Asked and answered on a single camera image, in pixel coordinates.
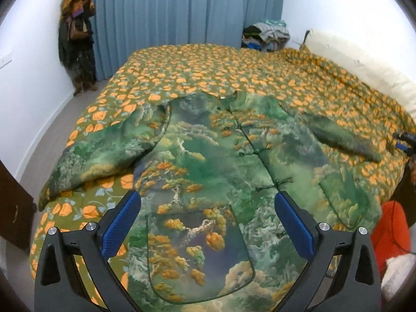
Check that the pumpkin pattern green quilt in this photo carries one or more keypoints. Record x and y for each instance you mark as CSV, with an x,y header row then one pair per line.
x,y
300,79

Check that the green landscape print jacket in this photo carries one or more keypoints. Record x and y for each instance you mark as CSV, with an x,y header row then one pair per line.
x,y
207,169

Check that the pile of clothes on chair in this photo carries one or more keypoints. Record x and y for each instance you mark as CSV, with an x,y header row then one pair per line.
x,y
266,35

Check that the blue curtain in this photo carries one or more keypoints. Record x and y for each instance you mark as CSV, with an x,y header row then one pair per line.
x,y
123,26

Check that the cream headboard pillow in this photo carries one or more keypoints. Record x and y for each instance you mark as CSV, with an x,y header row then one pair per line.
x,y
372,71

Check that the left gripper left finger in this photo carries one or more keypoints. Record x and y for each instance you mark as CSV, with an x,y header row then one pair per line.
x,y
58,284

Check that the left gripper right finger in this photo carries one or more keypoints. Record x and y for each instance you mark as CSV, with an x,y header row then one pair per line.
x,y
356,285

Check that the hanging coats on rack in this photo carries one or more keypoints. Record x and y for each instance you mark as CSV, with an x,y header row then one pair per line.
x,y
75,44

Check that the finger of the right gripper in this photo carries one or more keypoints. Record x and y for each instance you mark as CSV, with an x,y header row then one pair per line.
x,y
406,142

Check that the dark wooden nightstand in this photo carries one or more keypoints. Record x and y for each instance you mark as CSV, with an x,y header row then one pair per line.
x,y
17,211

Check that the white wall switch plate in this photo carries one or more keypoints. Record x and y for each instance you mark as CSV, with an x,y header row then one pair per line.
x,y
5,58

